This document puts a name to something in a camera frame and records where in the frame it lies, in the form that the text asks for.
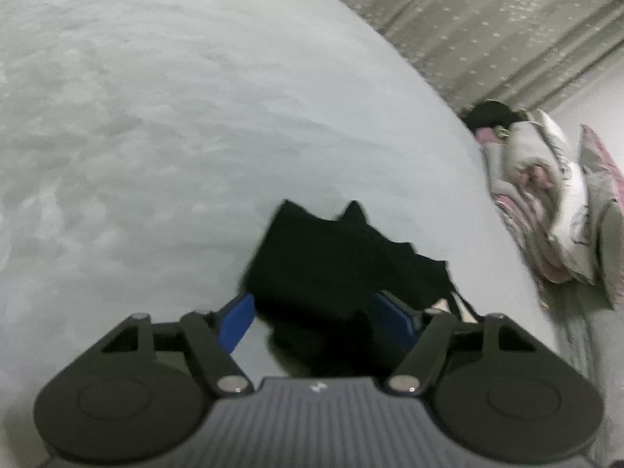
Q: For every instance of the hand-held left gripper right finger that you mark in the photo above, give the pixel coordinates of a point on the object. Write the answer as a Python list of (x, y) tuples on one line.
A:
[(397, 324)]

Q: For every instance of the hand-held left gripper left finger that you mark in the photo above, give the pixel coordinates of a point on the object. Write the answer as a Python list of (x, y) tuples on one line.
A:
[(239, 324)]

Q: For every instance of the black pants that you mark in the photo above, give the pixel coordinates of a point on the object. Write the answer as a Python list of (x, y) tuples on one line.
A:
[(321, 273)]

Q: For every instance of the folded white pink quilt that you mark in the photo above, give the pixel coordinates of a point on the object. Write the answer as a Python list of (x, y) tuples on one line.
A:
[(531, 190)]

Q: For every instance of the black cushion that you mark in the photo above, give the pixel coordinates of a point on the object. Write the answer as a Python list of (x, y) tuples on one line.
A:
[(490, 114)]

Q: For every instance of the pink grey pillow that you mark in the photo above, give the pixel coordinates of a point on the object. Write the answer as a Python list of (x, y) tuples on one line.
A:
[(607, 214)]

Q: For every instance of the star-patterned grey curtain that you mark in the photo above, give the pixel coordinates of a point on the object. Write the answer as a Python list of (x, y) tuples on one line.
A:
[(487, 19)]

